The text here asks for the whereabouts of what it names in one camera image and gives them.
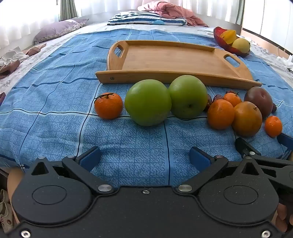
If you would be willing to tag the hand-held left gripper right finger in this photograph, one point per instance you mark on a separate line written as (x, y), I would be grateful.
(199, 159)

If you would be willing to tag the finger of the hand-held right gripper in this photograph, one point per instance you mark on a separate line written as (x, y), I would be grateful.
(286, 140)
(242, 145)

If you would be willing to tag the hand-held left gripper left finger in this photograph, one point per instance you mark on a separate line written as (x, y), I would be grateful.
(90, 159)

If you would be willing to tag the orange-brown persimmon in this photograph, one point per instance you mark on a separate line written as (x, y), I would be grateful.
(247, 119)

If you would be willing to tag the red date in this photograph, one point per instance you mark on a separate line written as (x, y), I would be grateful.
(273, 108)
(209, 101)
(217, 98)

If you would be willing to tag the large orange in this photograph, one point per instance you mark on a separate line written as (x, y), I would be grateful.
(220, 114)

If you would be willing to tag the dark purple round fruit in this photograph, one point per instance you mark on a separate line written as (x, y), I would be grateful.
(259, 100)

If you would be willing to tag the small tangerine with stem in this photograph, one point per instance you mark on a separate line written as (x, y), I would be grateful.
(232, 98)

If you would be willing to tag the large green apple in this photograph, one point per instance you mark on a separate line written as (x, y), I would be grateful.
(148, 103)

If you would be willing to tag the wooden tray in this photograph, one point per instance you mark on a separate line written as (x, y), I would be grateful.
(174, 61)

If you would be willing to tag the person's right hand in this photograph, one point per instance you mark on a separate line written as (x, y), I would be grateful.
(281, 217)

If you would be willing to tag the blue checked blanket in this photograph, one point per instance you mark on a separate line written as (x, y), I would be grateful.
(57, 91)

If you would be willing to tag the white cloth pile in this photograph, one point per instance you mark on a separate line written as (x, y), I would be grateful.
(283, 63)

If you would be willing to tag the person's leg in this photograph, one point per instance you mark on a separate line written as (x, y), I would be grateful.
(13, 183)

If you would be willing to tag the yellow mango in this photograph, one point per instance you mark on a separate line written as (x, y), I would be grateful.
(240, 45)

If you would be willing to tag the white sneaker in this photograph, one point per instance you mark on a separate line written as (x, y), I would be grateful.
(4, 212)

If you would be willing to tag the yellow starfruit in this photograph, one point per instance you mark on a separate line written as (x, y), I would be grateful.
(227, 36)

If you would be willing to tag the red glass bowl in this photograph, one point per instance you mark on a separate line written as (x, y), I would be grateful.
(219, 36)

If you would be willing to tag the brown garment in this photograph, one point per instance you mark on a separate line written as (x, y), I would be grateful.
(9, 67)
(34, 50)

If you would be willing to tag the white cabinet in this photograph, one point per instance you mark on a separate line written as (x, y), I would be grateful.
(267, 18)

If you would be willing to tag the white garment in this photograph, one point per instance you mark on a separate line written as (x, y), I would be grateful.
(11, 56)

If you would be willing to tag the purple pillow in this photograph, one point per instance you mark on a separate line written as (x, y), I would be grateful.
(55, 31)

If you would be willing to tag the grey-green curtain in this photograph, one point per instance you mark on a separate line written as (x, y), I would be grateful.
(238, 11)
(67, 10)

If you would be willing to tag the blue white striped pillow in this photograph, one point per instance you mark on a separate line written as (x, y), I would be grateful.
(146, 19)

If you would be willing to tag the pink blanket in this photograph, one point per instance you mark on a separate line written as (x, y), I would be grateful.
(174, 9)

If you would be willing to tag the white sheer curtain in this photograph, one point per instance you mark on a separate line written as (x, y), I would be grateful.
(27, 18)

